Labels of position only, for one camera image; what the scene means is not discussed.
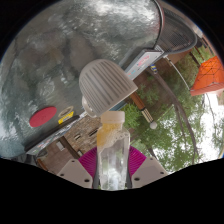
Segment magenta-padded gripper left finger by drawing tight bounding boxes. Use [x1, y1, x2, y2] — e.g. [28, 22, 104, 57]
[57, 146, 100, 190]

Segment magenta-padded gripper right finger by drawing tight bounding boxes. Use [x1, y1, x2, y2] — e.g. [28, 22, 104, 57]
[126, 145, 170, 190]

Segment clear plastic bottle white cap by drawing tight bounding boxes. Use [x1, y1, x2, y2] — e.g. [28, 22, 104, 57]
[95, 110, 132, 191]

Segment black laptop with stickers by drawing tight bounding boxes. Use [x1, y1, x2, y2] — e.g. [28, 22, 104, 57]
[23, 114, 98, 153]

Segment leaning pale trunk tree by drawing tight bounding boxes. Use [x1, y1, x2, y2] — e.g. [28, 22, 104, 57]
[146, 63, 224, 168]

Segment cream ribbed cup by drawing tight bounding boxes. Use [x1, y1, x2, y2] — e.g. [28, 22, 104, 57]
[78, 58, 139, 119]

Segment orange canopy tent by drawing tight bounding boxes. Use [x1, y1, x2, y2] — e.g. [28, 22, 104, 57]
[189, 55, 224, 98]

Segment globe-topped wooden lamp post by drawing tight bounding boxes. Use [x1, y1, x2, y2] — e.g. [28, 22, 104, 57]
[129, 92, 159, 131]

